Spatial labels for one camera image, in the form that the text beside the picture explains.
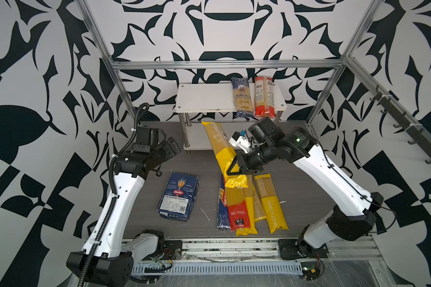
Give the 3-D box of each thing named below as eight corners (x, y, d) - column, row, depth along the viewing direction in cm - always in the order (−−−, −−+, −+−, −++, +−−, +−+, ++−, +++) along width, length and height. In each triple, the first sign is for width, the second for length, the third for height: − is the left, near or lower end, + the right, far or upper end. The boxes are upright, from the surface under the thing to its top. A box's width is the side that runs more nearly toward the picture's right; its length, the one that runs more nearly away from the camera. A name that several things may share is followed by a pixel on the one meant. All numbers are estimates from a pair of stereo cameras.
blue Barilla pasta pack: (158, 216, 84) (155, 212, 79) (173, 177, 96) (171, 171, 91) (188, 222, 82) (186, 218, 77) (199, 182, 94) (198, 176, 89)
